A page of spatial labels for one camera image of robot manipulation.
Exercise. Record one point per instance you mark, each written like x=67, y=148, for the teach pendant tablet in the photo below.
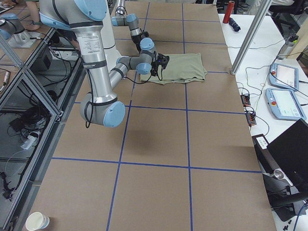
x=284, y=105
x=284, y=76

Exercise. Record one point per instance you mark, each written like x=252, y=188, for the near teach pendant tablet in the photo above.
x=284, y=105

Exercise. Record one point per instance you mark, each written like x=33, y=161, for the white power strip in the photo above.
x=31, y=140

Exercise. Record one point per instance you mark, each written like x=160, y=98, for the grey water bottle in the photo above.
x=288, y=46

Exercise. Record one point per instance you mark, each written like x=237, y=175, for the black laptop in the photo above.
x=290, y=151

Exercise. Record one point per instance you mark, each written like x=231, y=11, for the orange circuit board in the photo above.
x=251, y=118
x=245, y=98

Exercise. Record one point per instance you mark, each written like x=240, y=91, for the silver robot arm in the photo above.
x=122, y=18
x=85, y=18

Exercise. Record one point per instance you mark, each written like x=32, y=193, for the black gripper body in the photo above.
x=164, y=60
x=146, y=35

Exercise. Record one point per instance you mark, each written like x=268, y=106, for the folded dark blue umbrella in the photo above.
x=234, y=25

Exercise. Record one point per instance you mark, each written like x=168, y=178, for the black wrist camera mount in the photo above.
x=162, y=60

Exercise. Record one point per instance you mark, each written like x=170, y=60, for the person legs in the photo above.
x=36, y=23

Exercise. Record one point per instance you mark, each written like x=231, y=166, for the olive green long-sleeve shirt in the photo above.
x=181, y=68

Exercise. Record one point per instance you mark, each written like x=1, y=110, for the far teach pendant tablet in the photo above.
x=284, y=76

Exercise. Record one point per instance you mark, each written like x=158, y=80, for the paper cup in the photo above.
x=37, y=221

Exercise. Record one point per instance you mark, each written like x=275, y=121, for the red cylindrical bottle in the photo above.
x=228, y=11

